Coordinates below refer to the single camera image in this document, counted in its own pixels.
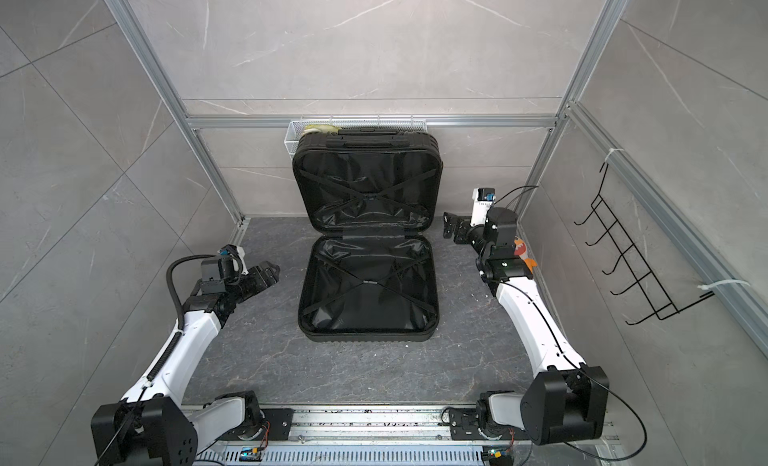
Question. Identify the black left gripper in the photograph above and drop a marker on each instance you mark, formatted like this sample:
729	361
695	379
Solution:
271	279

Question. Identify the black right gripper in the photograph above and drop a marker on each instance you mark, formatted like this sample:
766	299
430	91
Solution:
451	221

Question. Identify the black ribbed hard-shell suitcase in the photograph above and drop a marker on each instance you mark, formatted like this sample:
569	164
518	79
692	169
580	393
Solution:
371	273

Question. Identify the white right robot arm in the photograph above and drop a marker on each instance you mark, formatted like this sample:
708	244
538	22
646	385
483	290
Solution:
567	399

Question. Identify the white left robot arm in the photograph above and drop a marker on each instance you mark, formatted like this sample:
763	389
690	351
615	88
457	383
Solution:
148	426

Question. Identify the orange shark plush toy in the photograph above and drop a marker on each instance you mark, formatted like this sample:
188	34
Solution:
521	250

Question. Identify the yellow packet in basket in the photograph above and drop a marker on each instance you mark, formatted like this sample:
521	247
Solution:
318	128

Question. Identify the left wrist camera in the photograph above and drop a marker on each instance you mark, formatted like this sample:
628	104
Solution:
237	256

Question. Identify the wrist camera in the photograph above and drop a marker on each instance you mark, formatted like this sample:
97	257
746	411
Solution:
483	199
237	256

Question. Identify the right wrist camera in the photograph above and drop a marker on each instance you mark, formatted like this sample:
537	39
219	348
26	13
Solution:
483	199

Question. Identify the white wire mesh basket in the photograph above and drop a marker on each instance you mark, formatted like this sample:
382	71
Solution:
363	124

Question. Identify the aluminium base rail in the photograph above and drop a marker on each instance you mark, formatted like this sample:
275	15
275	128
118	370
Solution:
396	435

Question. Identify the black wire hook rack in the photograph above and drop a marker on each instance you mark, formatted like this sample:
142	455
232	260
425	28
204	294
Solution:
630	259

